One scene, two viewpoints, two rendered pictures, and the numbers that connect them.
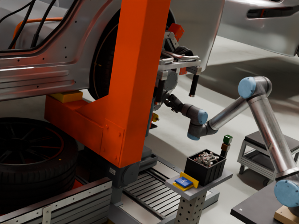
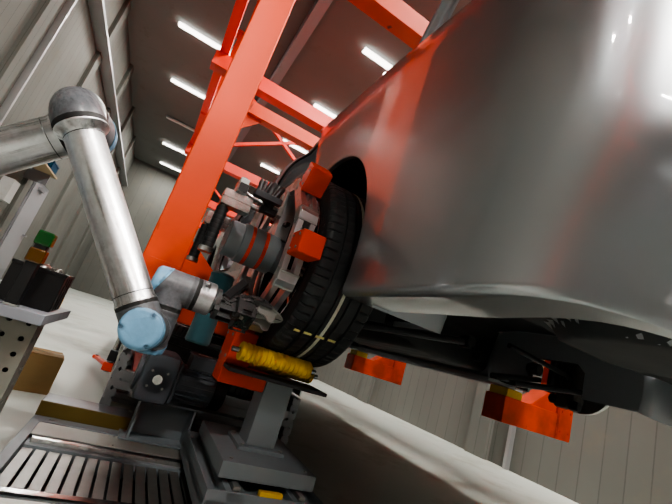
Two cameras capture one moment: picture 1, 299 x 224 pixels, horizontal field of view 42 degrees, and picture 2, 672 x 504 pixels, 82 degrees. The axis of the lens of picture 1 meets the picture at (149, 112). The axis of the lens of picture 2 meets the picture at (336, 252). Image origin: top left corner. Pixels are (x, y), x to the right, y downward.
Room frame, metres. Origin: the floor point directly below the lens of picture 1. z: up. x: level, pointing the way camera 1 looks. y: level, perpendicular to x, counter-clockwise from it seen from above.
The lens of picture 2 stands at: (3.29, -1.08, 0.57)
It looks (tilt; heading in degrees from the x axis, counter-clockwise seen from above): 15 degrees up; 118
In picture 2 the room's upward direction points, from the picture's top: 18 degrees clockwise
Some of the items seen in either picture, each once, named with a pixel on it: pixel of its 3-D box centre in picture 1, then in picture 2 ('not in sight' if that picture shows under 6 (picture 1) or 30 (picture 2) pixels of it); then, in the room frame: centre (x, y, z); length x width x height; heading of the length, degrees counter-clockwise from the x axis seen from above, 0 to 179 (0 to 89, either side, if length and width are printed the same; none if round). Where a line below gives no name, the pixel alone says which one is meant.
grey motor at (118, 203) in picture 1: (107, 167); (186, 399); (2.19, 0.20, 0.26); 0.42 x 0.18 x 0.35; 51
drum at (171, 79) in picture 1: (159, 76); (253, 247); (2.41, -0.02, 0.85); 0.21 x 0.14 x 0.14; 51
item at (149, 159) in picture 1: (117, 158); (244, 475); (2.56, 0.17, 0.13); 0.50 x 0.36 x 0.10; 141
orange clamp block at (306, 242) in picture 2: (179, 68); (306, 245); (2.70, -0.15, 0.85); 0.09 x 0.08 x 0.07; 141
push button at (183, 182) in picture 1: (183, 182); not in sight; (1.82, -0.24, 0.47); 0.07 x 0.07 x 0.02; 51
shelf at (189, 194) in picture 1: (200, 178); (27, 308); (1.95, -0.35, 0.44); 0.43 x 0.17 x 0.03; 141
